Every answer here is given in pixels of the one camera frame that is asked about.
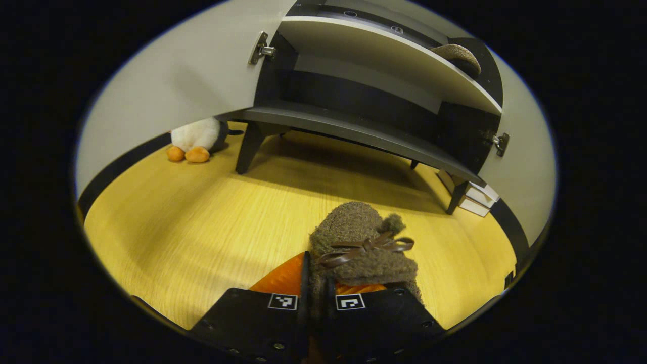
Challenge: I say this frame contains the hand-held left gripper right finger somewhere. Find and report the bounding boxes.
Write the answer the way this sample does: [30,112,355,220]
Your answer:
[323,281,448,364]

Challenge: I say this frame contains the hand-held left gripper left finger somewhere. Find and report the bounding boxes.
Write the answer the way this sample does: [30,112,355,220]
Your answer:
[188,251,310,364]

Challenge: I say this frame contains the brown fuzzy shoe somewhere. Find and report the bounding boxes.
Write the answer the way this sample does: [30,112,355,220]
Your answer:
[308,201,423,314]
[430,44,482,79]

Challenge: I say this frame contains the white shoe cabinet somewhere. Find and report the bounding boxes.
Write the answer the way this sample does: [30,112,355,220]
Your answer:
[222,0,506,215]

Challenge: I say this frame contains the white book with photo cover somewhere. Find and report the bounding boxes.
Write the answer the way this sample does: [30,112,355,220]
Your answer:
[437,169,501,203]

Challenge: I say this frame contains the penguin plush toy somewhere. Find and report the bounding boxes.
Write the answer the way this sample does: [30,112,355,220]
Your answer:
[167,117,243,163]

